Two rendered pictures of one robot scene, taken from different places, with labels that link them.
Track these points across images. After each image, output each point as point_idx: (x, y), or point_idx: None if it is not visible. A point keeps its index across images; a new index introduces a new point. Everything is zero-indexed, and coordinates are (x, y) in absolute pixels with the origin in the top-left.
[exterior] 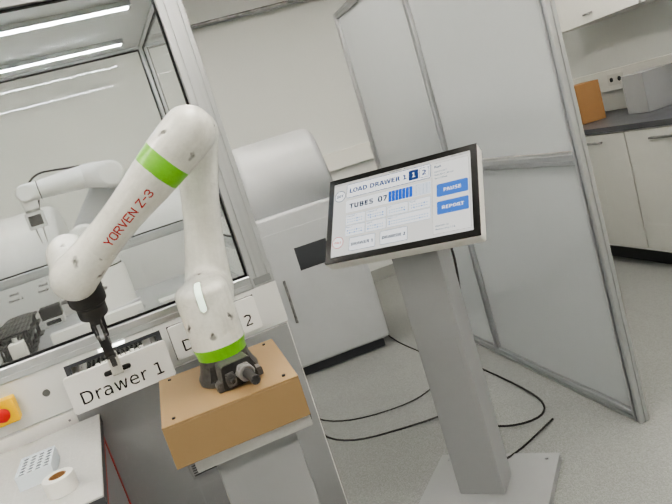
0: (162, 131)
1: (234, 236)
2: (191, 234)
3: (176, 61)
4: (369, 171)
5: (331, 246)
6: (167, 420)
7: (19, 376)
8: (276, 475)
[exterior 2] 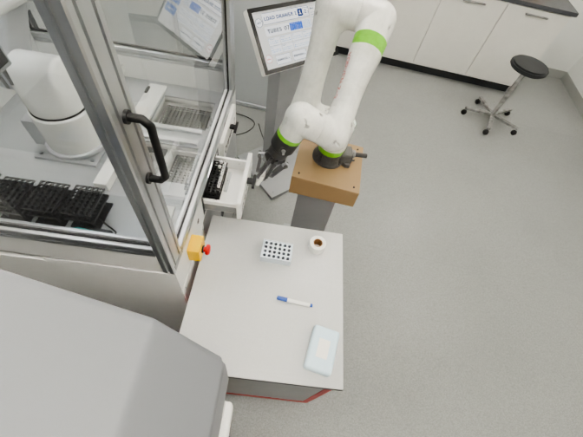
0: (389, 25)
1: (229, 62)
2: (321, 83)
3: None
4: (272, 4)
5: (265, 61)
6: (352, 189)
7: (193, 220)
8: None
